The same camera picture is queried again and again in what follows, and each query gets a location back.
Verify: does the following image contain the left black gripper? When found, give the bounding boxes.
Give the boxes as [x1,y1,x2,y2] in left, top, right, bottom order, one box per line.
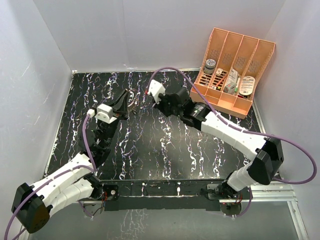
[99,90,129,147]

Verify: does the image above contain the large silver keyring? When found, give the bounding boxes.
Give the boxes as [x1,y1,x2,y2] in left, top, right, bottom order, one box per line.
[127,88,140,108]

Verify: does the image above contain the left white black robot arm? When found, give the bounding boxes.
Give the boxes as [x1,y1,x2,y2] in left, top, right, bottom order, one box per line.
[10,89,129,234]

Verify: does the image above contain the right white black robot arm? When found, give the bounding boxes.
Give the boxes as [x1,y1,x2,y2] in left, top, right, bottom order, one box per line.
[147,80,284,199]

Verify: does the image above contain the small round grey jar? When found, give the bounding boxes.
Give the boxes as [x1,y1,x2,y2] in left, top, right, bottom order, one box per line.
[203,58,217,75]

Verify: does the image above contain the small white card box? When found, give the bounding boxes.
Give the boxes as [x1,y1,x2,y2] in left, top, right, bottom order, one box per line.
[215,68,224,76]

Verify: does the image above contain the white grey packaged item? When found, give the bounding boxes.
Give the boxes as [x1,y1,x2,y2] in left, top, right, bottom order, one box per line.
[223,68,240,95]

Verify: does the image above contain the orange plastic file organizer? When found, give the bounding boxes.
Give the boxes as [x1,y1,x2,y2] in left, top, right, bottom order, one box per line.
[190,28,276,119]

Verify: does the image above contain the white oval remote control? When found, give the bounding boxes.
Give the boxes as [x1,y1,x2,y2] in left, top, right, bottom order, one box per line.
[238,76,256,96]

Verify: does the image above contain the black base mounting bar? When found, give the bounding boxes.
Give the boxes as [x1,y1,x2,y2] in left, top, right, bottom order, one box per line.
[102,179,250,211]

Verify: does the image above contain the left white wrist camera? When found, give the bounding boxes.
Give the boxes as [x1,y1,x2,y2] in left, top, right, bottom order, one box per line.
[87,104,117,124]

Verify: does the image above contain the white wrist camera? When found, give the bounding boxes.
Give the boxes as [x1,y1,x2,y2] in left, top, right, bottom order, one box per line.
[147,79,166,104]
[87,104,117,124]

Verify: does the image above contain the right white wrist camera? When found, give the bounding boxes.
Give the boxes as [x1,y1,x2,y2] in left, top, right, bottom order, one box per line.
[147,79,166,104]

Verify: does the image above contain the aluminium frame rail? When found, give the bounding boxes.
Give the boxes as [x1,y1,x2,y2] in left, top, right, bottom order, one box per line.
[249,103,310,240]

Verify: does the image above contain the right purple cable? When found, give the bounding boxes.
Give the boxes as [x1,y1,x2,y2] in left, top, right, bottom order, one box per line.
[146,66,318,218]

